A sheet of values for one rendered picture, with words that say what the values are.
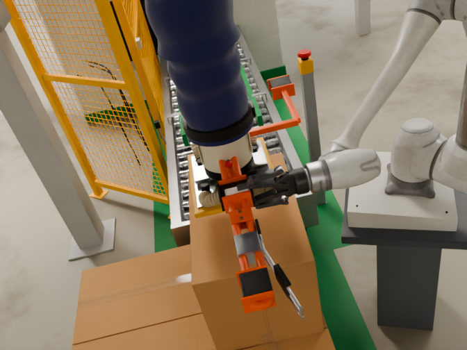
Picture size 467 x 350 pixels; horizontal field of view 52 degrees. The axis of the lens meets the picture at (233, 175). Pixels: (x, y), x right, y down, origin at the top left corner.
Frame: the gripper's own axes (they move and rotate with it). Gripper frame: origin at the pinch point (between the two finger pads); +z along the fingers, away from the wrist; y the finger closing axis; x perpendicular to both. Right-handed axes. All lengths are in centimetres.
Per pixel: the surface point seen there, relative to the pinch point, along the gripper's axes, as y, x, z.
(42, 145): 40, 131, 98
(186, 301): 69, 24, 31
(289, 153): 64, 100, -32
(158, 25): -47, 19, 9
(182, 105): -20.9, 22.0, 9.5
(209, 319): 48, -3, 20
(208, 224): 29.0, 23.0, 12.7
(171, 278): 69, 39, 37
